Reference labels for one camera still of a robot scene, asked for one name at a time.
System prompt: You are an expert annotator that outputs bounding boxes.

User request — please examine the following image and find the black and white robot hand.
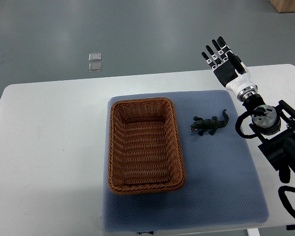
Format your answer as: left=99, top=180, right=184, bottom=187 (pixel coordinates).
left=202, top=36, right=258, bottom=101

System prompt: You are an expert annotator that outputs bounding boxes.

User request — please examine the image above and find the dark toy crocodile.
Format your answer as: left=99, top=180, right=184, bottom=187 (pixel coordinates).
left=190, top=109, right=229, bottom=136

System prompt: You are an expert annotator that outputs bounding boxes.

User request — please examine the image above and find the brown wicker basket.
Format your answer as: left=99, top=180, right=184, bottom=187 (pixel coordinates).
left=107, top=97, right=186, bottom=195

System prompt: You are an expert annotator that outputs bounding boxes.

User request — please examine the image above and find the wooden box corner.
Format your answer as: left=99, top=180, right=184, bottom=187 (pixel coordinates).
left=269, top=0, right=295, bottom=13

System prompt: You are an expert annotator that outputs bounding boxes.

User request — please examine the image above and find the blue-grey fabric mat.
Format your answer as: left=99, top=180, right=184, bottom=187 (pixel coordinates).
left=102, top=90, right=269, bottom=233

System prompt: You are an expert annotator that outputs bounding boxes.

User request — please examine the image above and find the lower silver floor plate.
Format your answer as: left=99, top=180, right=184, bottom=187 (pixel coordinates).
left=88, top=62, right=102, bottom=72

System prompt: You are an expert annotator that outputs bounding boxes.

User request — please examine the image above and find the silver floor plate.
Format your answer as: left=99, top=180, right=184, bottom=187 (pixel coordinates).
left=88, top=53, right=101, bottom=61
left=88, top=62, right=102, bottom=72

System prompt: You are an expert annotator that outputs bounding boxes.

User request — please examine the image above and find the upper silver floor plate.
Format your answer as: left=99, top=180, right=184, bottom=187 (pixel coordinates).
left=88, top=53, right=101, bottom=61

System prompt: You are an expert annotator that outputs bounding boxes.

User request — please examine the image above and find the white table leg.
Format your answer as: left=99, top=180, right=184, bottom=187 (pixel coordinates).
left=247, top=228, right=260, bottom=236

